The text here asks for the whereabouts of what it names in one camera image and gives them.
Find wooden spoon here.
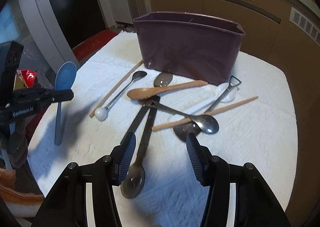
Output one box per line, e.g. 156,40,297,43
127,80,208,100

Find long wooden chopstick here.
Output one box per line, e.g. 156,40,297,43
89,59,144,118

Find white textured table cloth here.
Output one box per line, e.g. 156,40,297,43
26,30,298,227

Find red snack package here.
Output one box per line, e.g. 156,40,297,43
16,69,36,88

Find purple plastic utensil caddy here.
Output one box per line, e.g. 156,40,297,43
133,11,245,85

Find blue plastic spoon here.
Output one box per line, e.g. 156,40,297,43
54,61,77,146

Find short wooden chopstick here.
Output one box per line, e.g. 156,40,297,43
152,96,259,132

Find red floor mat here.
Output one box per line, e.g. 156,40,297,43
72,30,118,62

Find metal spoon white ball handle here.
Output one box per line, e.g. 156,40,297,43
94,71,148,121

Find white plastic spoon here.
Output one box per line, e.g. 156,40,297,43
185,82,241,114

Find black handled slotted spoon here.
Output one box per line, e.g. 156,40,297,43
121,108,157,199

